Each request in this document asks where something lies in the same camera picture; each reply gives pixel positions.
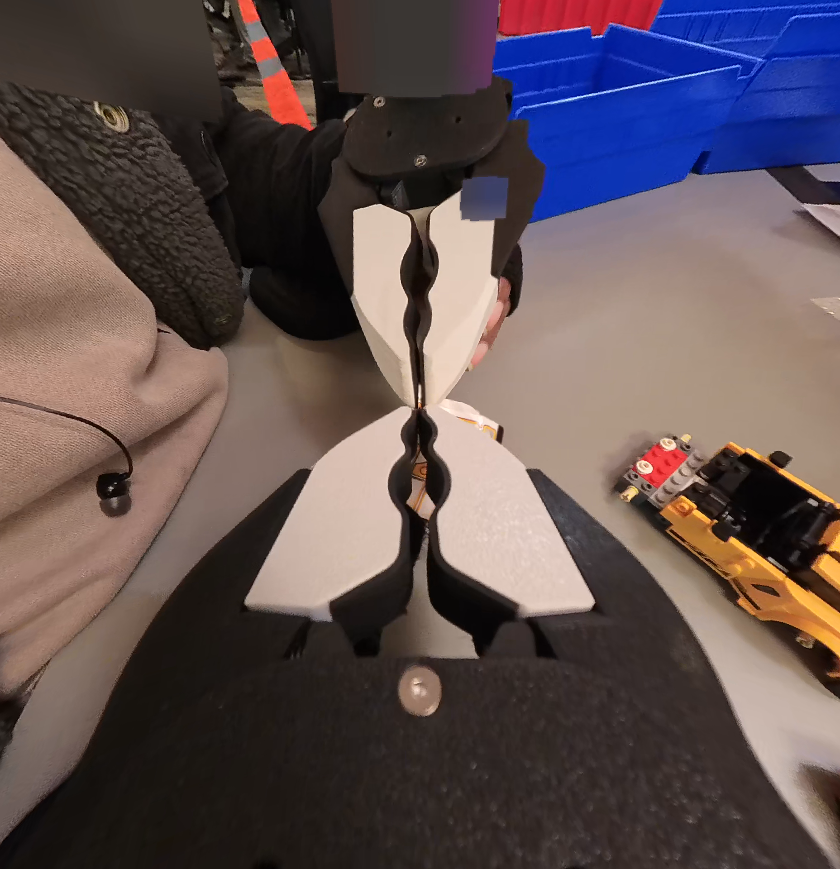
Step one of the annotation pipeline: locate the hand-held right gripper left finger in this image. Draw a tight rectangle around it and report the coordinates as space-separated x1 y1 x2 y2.
243 407 421 658

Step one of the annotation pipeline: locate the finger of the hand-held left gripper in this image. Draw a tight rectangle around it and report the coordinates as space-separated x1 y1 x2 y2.
420 190 501 410
351 201 421 410

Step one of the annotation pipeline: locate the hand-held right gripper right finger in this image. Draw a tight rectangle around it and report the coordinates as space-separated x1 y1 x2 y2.
419 405 596 658

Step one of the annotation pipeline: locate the white sticker sheet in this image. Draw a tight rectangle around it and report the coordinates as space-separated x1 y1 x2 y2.
405 399 506 520

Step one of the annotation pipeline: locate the yellow lego car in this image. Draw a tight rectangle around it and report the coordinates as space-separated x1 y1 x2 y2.
613 434 840 702

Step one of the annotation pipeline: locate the person's left hand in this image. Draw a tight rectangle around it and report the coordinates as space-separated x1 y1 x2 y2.
469 275 515 373

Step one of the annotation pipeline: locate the blue plastic bin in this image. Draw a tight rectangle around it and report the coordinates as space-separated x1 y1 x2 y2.
511 64 764 224
491 26 764 103
692 14 840 176

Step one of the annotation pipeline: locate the orange reflective traffic cone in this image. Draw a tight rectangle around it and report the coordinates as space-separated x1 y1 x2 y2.
237 0 314 131

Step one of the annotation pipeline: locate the black fleece jacket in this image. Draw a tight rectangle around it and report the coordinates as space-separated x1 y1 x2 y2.
0 78 248 350

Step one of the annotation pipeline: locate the beige hoodie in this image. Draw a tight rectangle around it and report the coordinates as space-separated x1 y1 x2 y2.
0 125 229 700

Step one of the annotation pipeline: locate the white paper sheet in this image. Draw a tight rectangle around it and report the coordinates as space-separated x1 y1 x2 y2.
797 202 840 251

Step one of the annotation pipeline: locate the black drawstring with bead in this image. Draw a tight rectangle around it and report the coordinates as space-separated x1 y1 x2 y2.
0 394 134 518

